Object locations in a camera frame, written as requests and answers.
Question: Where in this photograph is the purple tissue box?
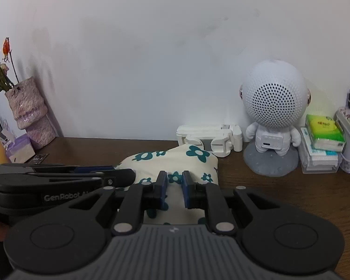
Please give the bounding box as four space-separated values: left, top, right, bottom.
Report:
1 129 35 163

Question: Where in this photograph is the green tissue pack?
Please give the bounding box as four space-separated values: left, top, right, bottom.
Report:
305 114 346 152

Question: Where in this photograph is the white astronaut speaker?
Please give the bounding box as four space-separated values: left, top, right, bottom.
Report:
240 59 311 178

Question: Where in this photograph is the pink fuzzy vase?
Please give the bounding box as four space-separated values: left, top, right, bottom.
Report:
5 77 56 149

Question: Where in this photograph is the cream teal flower dress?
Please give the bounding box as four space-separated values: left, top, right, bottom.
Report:
116 144 219 225

